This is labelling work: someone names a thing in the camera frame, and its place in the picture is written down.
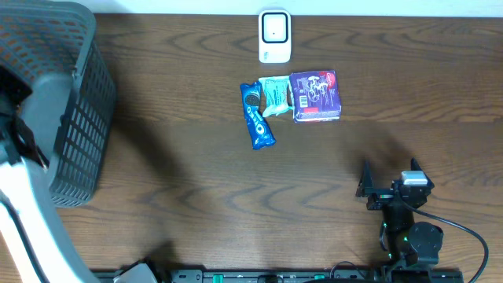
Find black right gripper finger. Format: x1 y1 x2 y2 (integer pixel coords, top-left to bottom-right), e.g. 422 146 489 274
355 160 373 197
410 158 435 189

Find purple snack box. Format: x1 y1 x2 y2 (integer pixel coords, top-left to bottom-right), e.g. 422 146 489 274
289 70 342 123

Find blue Oreo cookie pack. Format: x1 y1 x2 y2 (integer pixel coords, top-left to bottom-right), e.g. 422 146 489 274
240 82 276 150

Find mint green snack packet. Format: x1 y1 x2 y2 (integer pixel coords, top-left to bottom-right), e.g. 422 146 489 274
259 75 294 117

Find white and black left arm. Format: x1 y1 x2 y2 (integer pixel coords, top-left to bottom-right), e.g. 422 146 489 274
1 68 162 282

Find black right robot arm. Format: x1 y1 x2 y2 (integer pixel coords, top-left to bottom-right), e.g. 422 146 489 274
355 159 443 267

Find grey plastic mesh basket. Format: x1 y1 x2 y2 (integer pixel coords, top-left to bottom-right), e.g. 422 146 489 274
1 1 117 208

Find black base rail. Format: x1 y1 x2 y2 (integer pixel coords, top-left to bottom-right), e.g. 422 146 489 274
92 268 464 283

